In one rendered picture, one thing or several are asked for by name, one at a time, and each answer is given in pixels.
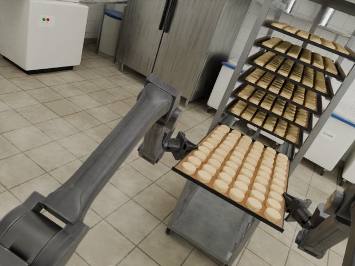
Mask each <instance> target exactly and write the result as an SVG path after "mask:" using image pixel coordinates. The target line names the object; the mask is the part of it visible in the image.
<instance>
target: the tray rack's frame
mask: <svg viewBox="0 0 355 266"><path fill-rule="evenodd" d="M326 9H327V7H326V6H322V8H321V10H320V11H319V13H318V15H317V17H316V19H315V21H314V23H313V25H312V27H311V28H310V30H309V33H310V34H314V32H315V30H316V28H317V26H318V24H319V22H320V20H321V19H322V17H323V15H324V13H325V11H326ZM282 12H283V9H280V8H279V9H278V11H277V13H276V15H275V17H274V20H279V19H280V17H281V14H282ZM354 42H355V36H351V37H350V39H349V40H348V42H347V44H346V46H347V47H349V48H351V47H352V46H353V44H354ZM337 60H338V62H339V64H340V65H341V63H342V61H343V60H344V57H342V56H339V57H338V59H337ZM260 132H261V130H260V129H258V128H257V130H256V132H255V134H254V136H253V138H252V139H254V140H256V139H257V137H258V136H259V134H260ZM243 213H244V211H242V210H241V209H239V208H237V207H235V206H234V205H232V204H230V203H228V202H227V201H225V200H223V199H221V198H220V197H218V196H216V195H215V194H212V193H211V192H209V191H208V190H206V189H204V188H201V189H200V190H199V192H198V193H197V195H196V196H195V198H194V199H193V201H192V202H191V204H190V205H189V207H188V208H187V209H186V211H185V212H184V214H183V215H182V217H181V218H180V220H179V221H178V220H176V219H175V221H174V223H173V225H172V227H171V231H174V232H175V233H177V234H178V235H180V236H182V237H183V238H185V239H187V240H188V241H190V242H191V243H193V244H195V245H196V246H198V247H199V248H201V249H203V250H204V251H206V252H208V253H209V254H210V255H212V256H214V257H215V258H217V259H218V260H220V261H222V262H223V263H224V264H227V263H228V261H229V258H230V257H231V255H232V253H230V252H229V250H230V248H231V245H232V242H233V240H234V237H235V234H236V232H237V229H238V226H239V223H240V221H241V218H242V215H243ZM224 264H223V265H224Z"/></svg>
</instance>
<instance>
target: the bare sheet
mask: <svg viewBox="0 0 355 266"><path fill-rule="evenodd" d="M309 1H312V2H315V3H318V4H321V5H323V6H326V7H329V8H332V9H334V10H337V11H340V12H343V13H346V14H349V15H352V16H354V17H355V3H352V2H348V1H345V0H309Z"/></svg>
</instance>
